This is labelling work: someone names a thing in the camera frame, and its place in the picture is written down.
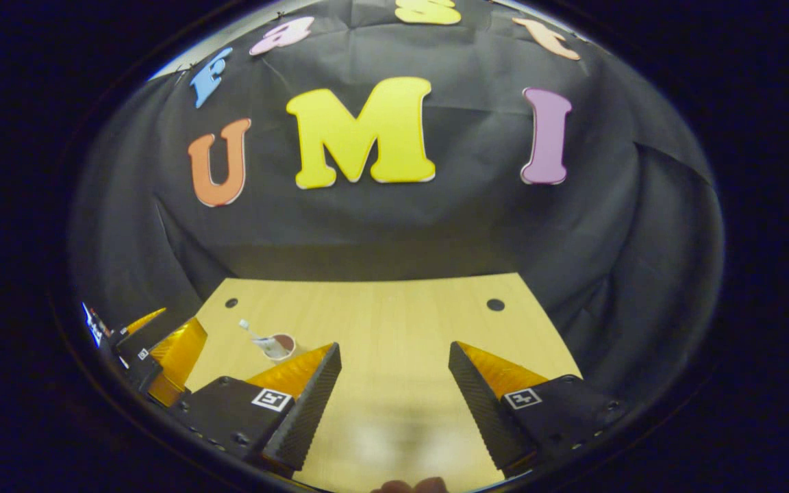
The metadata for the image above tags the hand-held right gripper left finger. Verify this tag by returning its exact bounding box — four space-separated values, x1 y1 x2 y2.
167 342 342 479

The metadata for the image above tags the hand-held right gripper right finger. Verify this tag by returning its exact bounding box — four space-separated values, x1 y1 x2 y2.
448 340 627 479

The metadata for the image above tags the white toothpaste tube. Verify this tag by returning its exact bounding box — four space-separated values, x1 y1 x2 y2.
255 333 291 361

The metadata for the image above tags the wooden desktop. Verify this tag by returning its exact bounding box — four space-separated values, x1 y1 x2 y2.
182 273 584 493

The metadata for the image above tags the white lit equipment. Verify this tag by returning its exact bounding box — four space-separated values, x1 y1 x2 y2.
82 301 113 348

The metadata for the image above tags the black backdrop cloth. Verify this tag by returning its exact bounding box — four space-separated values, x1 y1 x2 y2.
69 0 724 412

